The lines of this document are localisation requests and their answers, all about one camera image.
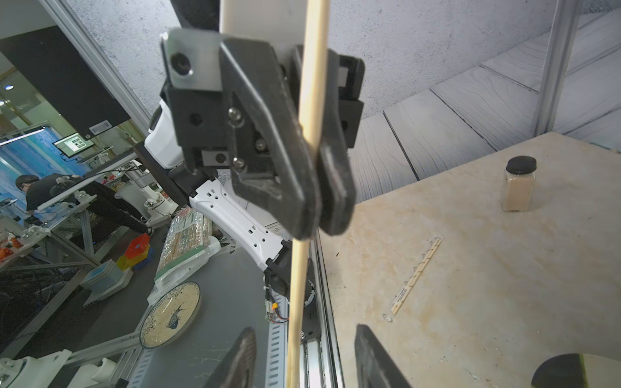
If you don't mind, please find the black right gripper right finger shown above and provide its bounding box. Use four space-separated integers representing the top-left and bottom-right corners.
354 324 412 388

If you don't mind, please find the chopsticks pair one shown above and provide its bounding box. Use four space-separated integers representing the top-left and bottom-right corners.
383 234 443 323

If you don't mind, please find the person in black shirt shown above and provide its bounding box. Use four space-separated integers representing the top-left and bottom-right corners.
14 173 149 234

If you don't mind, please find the chopsticks pair two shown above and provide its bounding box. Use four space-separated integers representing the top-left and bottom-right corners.
286 1 330 387

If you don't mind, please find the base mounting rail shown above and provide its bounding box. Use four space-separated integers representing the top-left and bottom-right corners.
264 232 345 388

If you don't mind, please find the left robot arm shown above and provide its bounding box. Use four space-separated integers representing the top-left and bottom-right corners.
136 1 365 296

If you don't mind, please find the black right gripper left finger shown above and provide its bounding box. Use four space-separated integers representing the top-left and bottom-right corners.
204 327 257 388

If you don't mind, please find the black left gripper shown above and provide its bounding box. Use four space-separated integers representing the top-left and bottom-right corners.
161 28 357 240

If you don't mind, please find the metal corner post left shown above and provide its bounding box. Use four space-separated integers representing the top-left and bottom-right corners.
531 0 583 137

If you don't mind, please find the toothpick jar black lid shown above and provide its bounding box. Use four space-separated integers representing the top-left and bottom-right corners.
500 155 538 213

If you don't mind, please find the round wall clock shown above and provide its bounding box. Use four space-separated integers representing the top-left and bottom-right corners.
139 281 202 349

